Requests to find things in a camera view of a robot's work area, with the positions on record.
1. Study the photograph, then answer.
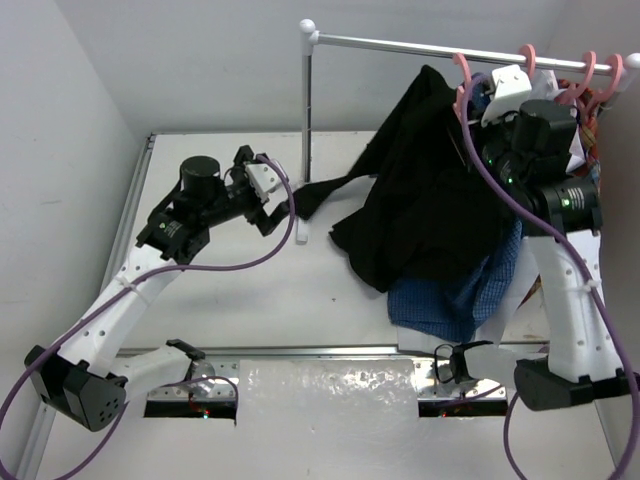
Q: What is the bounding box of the pink hanger holding blue shirt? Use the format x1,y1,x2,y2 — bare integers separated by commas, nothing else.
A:
519,44,536,80

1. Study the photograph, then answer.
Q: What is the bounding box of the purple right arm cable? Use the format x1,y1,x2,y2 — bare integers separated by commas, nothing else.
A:
459,72,640,480

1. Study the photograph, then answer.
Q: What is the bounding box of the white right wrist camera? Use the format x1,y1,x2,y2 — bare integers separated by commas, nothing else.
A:
481,65,532,127

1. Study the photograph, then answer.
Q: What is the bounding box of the blue checkered shirt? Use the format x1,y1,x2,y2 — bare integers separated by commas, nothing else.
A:
387,219,522,343

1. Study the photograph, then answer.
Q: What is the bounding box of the silver and white clothes rack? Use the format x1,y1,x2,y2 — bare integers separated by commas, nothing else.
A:
293,18,640,246

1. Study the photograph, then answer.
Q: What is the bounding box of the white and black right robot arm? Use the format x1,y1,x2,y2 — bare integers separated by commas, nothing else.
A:
444,100,631,411

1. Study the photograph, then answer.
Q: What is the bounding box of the pink hanger holding white shirt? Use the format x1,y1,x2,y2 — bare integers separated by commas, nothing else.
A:
452,52,472,122

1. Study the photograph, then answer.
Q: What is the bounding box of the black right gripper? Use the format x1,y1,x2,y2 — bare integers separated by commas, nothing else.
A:
465,102,525,187

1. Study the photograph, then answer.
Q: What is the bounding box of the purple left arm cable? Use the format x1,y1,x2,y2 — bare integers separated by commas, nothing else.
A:
0,158,296,480

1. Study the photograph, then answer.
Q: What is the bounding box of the white front cover board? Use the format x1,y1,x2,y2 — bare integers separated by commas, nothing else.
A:
38,360,622,479

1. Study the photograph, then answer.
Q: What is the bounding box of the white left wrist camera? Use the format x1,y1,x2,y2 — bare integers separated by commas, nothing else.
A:
245,162,282,204

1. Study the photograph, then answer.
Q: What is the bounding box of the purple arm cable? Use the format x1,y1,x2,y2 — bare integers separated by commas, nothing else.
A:
0,158,296,480
459,72,640,480

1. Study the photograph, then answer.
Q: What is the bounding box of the red plaid shirt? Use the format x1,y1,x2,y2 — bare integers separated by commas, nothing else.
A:
531,70,601,189

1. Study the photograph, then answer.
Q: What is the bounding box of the black shirt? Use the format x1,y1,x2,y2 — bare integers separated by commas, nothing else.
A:
294,65,513,292

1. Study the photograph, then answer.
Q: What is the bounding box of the white shirt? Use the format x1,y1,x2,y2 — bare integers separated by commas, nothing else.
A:
394,69,601,353

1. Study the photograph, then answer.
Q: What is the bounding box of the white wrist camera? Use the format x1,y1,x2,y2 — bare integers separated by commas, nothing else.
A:
481,65,532,127
245,162,282,204

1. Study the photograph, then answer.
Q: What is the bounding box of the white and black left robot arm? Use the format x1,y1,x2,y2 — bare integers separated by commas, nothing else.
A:
25,146,295,432

